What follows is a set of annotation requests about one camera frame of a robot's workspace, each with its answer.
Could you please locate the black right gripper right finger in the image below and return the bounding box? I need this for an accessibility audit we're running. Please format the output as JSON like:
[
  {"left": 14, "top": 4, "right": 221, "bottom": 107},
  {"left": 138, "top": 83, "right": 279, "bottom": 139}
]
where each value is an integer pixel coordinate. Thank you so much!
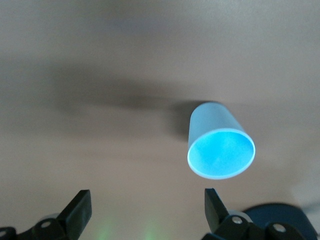
[{"left": 203, "top": 187, "right": 253, "bottom": 240}]

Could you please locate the light blue plastic cup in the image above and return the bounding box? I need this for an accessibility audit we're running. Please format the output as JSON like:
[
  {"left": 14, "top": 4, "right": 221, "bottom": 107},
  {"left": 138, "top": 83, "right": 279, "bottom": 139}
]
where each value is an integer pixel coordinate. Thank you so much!
[{"left": 186, "top": 101, "right": 257, "bottom": 180}]

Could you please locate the dark saucepan with blue handle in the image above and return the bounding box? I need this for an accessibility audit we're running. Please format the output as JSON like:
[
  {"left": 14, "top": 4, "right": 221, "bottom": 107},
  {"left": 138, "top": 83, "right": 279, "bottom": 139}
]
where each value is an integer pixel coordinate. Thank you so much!
[{"left": 243, "top": 202, "right": 316, "bottom": 240}]

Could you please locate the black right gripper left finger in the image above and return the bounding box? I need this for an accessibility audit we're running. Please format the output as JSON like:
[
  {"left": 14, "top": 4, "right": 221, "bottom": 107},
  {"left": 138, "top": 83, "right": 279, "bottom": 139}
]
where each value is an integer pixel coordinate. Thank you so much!
[{"left": 29, "top": 189, "right": 92, "bottom": 240}]

